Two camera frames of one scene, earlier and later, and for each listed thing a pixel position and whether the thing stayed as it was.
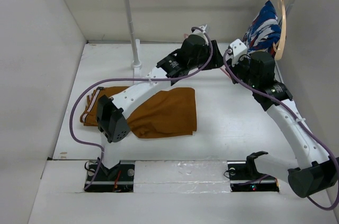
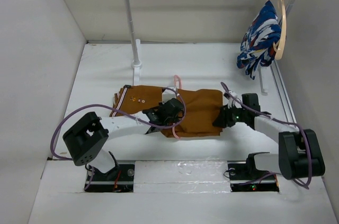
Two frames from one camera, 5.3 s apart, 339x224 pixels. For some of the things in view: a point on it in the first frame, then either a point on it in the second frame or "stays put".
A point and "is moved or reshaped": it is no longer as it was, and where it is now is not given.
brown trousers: x=171 y=113 is moved or reshaped
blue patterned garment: x=265 y=31 stays put
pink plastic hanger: x=223 y=68 → x=175 y=84
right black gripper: x=242 y=60 → x=223 y=119
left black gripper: x=216 y=60 → x=174 y=119
